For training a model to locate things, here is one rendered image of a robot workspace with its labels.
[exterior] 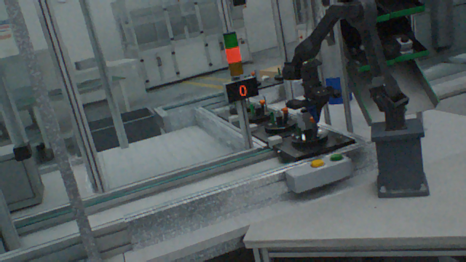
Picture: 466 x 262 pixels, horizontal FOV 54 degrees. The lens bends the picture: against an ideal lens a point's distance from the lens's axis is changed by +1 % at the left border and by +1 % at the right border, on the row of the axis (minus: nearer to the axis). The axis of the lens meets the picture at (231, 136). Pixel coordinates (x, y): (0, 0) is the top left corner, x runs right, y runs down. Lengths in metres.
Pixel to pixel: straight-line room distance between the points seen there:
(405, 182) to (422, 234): 0.23
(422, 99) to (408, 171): 0.50
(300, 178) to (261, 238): 0.24
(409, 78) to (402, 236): 0.83
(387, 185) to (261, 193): 0.39
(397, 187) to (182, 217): 0.66
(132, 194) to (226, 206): 0.38
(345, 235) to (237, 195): 0.37
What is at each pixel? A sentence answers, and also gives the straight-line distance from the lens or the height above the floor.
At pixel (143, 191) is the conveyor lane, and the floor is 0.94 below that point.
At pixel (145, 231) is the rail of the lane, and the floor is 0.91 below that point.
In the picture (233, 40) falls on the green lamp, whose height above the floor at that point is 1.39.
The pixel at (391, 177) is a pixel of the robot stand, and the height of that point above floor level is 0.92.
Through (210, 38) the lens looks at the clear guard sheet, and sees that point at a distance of 1.70.
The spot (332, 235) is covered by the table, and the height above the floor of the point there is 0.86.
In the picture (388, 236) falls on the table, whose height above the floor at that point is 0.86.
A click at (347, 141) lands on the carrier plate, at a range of 1.68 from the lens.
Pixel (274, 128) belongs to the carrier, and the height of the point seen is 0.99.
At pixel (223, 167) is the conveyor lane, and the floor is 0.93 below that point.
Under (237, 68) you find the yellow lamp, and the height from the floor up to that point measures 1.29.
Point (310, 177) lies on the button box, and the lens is 1.48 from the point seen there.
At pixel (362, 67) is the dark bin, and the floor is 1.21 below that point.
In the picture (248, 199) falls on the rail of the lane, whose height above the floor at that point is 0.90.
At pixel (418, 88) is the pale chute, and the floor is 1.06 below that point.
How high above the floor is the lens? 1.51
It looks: 16 degrees down
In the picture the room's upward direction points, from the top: 12 degrees counter-clockwise
